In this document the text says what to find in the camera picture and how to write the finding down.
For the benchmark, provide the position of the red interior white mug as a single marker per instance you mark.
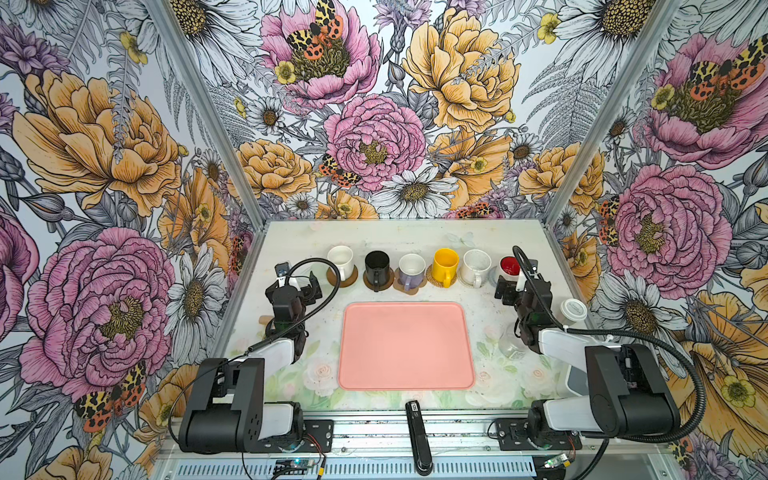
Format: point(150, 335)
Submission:
point(508, 268)

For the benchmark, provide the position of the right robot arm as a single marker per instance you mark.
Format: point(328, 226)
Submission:
point(625, 395)

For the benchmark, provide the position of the clear glass cup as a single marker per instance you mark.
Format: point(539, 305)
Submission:
point(511, 344)

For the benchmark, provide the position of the yellow mug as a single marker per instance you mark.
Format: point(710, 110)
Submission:
point(445, 264)

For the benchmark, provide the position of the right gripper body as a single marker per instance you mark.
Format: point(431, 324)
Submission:
point(512, 296)

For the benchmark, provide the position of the black center bar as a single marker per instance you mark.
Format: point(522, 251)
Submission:
point(421, 452)

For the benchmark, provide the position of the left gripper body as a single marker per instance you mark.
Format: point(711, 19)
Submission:
point(309, 295)

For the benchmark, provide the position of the glossy brown round coaster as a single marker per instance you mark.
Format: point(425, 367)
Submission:
point(379, 280)

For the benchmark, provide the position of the green circuit board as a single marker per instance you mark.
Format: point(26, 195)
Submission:
point(298, 466)

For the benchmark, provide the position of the black mug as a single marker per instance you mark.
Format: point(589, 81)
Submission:
point(377, 260)

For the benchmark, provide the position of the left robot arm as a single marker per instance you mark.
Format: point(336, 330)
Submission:
point(225, 406)

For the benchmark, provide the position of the pink tray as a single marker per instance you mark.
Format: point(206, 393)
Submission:
point(405, 346)

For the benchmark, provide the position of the white mug purple handle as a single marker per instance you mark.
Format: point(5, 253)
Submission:
point(412, 269)

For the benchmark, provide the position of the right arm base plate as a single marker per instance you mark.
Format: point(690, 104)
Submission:
point(516, 434)

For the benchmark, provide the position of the cork round coaster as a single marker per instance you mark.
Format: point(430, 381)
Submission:
point(439, 284)

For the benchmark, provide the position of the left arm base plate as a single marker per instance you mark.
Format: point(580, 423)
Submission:
point(318, 435)

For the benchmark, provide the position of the paw shaped coaster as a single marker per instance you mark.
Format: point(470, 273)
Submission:
point(414, 289)

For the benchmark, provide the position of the white paper cup with lid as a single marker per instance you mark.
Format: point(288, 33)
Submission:
point(574, 311)

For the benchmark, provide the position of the grey woven round coaster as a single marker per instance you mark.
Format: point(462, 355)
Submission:
point(494, 276)

